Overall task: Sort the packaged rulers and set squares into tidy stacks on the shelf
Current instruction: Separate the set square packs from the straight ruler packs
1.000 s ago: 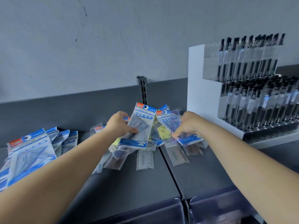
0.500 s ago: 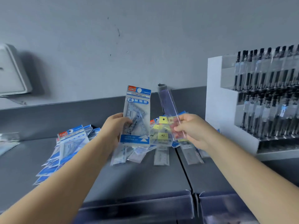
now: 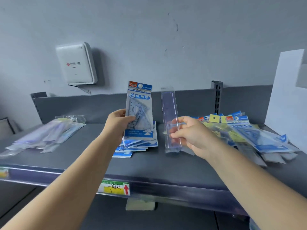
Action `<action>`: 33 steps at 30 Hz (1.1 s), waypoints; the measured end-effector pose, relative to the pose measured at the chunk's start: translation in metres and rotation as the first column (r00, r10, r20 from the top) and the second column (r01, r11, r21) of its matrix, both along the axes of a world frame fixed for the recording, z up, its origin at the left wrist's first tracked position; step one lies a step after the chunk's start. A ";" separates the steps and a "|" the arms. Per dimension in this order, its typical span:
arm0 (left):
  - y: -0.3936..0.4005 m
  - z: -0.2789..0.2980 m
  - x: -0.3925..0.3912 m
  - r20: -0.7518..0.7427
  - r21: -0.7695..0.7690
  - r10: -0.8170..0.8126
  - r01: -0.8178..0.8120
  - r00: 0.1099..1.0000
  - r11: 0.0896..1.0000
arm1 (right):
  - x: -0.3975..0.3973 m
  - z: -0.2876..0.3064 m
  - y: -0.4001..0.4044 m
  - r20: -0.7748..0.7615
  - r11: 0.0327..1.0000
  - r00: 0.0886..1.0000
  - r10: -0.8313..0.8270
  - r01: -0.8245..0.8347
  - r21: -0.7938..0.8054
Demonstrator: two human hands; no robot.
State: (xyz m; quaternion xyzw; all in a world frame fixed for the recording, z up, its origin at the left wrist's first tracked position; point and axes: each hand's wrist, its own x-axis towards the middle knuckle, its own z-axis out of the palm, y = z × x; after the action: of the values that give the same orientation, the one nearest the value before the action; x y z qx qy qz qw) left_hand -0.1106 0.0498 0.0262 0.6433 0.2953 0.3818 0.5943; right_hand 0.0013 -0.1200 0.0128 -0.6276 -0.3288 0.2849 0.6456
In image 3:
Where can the person's right hand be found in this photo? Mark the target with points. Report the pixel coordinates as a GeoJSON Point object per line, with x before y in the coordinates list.
{"type": "Point", "coordinates": [201, 138]}

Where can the person's left hand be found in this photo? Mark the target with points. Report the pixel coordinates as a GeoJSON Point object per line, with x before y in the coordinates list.
{"type": "Point", "coordinates": [115, 126]}

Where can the pile of blue set-square packets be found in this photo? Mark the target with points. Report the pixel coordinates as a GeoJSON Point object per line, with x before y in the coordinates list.
{"type": "Point", "coordinates": [139, 144]}

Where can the blue geometric set packet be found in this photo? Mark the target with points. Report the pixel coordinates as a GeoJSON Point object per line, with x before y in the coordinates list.
{"type": "Point", "coordinates": [140, 102]}

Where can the clear straight ruler packet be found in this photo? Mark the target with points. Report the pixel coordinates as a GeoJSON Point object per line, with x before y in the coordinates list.
{"type": "Point", "coordinates": [169, 105]}

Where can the pile of mixed packaged rulers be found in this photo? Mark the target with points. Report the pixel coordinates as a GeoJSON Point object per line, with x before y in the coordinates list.
{"type": "Point", "coordinates": [251, 138]}

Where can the pile of clear rulers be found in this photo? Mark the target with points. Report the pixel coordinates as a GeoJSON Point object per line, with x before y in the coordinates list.
{"type": "Point", "coordinates": [43, 136]}

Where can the person's left forearm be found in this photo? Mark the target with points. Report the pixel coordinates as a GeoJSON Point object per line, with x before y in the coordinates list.
{"type": "Point", "coordinates": [62, 191]}

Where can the person's right forearm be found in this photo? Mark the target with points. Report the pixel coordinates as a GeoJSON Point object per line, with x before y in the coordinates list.
{"type": "Point", "coordinates": [263, 189]}

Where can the green yellow shelf price label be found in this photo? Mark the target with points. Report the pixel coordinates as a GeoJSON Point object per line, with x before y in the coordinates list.
{"type": "Point", "coordinates": [112, 188]}
{"type": "Point", "coordinates": [3, 172]}

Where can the white tiered pen display stand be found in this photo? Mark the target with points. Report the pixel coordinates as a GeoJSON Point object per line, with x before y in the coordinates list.
{"type": "Point", "coordinates": [285, 105]}

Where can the grey leaning board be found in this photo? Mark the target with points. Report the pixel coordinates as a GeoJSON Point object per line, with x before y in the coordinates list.
{"type": "Point", "coordinates": [6, 129]}

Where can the grey slotted shelf post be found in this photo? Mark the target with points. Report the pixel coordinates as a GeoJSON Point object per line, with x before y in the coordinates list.
{"type": "Point", "coordinates": [38, 105]}
{"type": "Point", "coordinates": [217, 98]}

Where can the white wall router box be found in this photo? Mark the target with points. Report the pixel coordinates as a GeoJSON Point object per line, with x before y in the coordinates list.
{"type": "Point", "coordinates": [74, 71]}

